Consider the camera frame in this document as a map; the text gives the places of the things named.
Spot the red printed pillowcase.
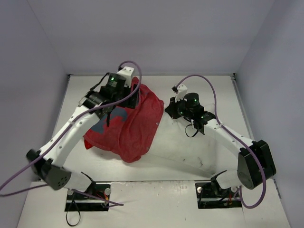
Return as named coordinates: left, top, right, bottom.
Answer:
left=84, top=84, right=164, bottom=163

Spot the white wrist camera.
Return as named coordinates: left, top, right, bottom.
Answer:
left=117, top=66, right=134, bottom=88
left=172, top=84, right=188, bottom=103

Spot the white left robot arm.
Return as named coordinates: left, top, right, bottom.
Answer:
left=26, top=66, right=139, bottom=192

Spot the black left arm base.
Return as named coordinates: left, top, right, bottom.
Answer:
left=64, top=182, right=111, bottom=212

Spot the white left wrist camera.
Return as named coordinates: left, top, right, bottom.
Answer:
left=117, top=66, right=134, bottom=88

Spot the black cable loop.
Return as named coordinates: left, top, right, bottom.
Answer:
left=65, top=199, right=82, bottom=227

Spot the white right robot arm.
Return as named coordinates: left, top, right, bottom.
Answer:
left=165, top=93, right=276, bottom=190

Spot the white pillow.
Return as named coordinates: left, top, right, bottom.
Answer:
left=142, top=102, right=228, bottom=178

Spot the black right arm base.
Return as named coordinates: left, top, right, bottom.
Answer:
left=195, top=174, right=242, bottom=209

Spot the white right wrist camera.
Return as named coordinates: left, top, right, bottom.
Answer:
left=172, top=84, right=188, bottom=103

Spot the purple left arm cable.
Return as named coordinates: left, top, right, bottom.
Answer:
left=0, top=61, right=143, bottom=207

